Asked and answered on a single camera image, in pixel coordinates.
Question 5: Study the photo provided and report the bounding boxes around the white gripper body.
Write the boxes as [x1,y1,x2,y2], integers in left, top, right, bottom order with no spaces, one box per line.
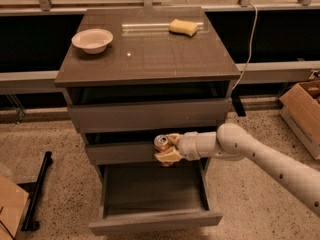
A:
[177,132,200,161]

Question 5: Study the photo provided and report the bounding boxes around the orange soda can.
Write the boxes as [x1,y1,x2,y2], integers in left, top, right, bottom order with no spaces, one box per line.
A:
[154,135,172,153]

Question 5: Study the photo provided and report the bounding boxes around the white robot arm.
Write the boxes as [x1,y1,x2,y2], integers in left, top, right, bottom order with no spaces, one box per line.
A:
[154,123,320,216]

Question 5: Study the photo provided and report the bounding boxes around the grey bottom drawer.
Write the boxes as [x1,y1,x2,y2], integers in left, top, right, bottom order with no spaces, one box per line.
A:
[89,161,223,236]

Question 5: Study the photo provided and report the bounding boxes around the grey drawer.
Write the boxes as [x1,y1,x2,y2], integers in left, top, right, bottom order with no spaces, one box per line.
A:
[84,127,220,165]
[68,82,231,133]
[89,161,223,236]

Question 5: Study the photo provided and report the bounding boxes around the grey middle drawer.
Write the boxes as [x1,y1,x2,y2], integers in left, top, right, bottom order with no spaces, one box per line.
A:
[84,127,220,165]

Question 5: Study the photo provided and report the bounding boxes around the grey drawer cabinet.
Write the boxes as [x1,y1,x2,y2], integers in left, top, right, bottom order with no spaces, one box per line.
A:
[54,6,242,178]

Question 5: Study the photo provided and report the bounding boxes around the grey top drawer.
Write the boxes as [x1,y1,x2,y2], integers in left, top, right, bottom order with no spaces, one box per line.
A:
[68,82,231,133]

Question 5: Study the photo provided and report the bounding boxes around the yellow sponge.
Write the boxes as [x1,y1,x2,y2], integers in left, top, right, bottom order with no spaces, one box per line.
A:
[169,19,198,37]

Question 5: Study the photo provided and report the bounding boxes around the cardboard box right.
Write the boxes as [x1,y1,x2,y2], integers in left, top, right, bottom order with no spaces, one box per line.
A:
[280,80,320,160]

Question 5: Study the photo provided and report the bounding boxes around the cardboard box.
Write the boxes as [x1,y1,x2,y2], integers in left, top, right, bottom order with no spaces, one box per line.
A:
[280,80,320,160]
[0,174,29,240]

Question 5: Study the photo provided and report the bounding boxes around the white bowl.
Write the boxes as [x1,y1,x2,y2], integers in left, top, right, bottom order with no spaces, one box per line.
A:
[71,29,113,54]

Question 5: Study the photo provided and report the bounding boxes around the black metal bar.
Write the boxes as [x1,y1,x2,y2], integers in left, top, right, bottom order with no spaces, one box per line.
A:
[22,151,53,231]

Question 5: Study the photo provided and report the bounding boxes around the cardboard box left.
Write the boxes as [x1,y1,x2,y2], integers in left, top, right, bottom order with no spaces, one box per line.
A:
[0,174,29,240]

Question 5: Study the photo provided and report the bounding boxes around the metal bracket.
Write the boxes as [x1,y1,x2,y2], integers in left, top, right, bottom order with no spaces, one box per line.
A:
[7,94,26,124]

